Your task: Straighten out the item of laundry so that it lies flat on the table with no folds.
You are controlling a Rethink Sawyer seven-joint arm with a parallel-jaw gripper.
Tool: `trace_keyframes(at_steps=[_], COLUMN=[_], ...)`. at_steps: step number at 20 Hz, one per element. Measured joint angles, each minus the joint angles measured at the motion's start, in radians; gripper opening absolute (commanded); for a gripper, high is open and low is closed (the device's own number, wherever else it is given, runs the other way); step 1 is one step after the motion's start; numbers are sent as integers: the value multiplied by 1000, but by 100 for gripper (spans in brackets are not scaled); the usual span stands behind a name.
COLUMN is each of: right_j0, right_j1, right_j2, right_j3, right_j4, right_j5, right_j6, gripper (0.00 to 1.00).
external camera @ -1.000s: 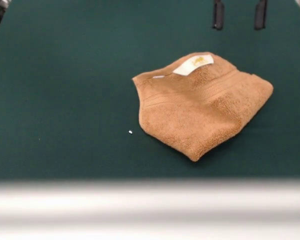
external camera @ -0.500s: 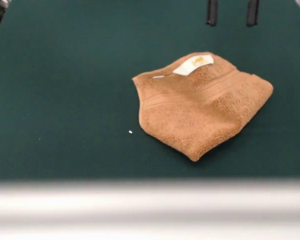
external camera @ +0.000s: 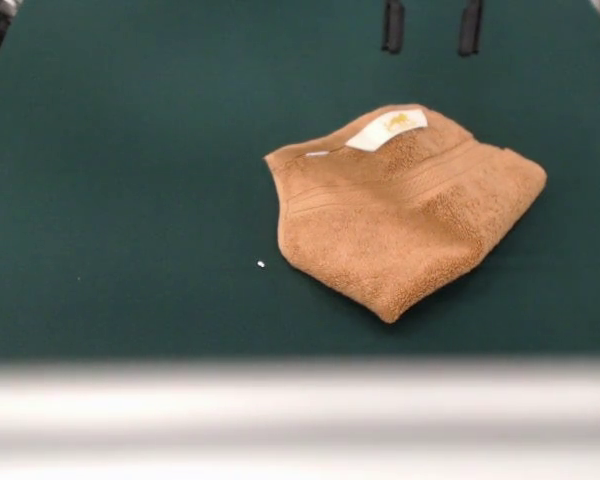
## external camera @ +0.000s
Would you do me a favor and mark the orange terry towel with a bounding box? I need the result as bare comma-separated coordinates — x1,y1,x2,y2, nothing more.
263,103,549,325

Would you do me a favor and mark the white blurred foreground edge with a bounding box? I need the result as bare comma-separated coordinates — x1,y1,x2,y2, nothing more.
0,357,600,480

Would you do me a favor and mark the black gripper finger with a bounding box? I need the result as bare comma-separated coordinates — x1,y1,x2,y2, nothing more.
457,0,483,58
380,0,406,55

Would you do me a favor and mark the dark green table cloth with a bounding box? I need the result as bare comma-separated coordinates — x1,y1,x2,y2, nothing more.
0,0,600,362

